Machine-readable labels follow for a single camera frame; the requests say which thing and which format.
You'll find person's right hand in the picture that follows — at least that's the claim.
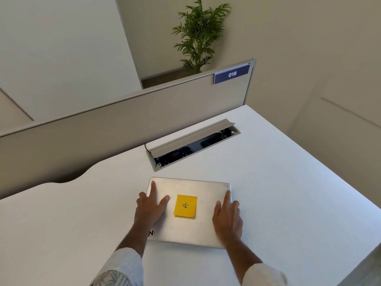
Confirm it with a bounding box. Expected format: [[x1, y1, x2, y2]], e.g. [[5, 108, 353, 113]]
[[212, 189, 244, 245]]

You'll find person's left hand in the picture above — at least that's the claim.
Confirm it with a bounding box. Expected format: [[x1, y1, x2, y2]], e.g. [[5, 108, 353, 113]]
[[134, 180, 171, 234]]

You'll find silver laptop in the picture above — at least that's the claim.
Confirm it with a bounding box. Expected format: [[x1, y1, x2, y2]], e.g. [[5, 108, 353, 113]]
[[146, 176, 231, 249]]

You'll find person's left forearm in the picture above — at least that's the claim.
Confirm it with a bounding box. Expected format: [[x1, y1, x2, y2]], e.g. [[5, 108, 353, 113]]
[[89, 223, 151, 286]]

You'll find person's right forearm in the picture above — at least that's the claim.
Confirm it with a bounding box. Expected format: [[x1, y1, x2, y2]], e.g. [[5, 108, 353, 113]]
[[223, 237, 290, 286]]

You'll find white desk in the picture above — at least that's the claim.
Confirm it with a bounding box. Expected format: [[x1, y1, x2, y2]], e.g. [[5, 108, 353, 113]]
[[0, 104, 381, 286]]

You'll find grey desk partition panel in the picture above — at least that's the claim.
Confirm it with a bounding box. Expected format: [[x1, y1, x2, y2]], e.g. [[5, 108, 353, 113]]
[[0, 58, 257, 200]]

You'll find yellow sticky note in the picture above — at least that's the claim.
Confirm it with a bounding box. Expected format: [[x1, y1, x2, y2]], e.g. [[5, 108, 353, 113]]
[[173, 194, 198, 219]]

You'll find blue number sign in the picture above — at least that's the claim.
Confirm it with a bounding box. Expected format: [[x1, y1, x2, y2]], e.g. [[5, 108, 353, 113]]
[[213, 64, 250, 85]]

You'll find green potted plant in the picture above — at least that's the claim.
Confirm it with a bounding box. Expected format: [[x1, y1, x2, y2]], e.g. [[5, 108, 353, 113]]
[[171, 0, 232, 74]]

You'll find grey desk cable tray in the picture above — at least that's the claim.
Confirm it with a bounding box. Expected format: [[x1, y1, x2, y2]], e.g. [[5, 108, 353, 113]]
[[146, 118, 241, 172]]

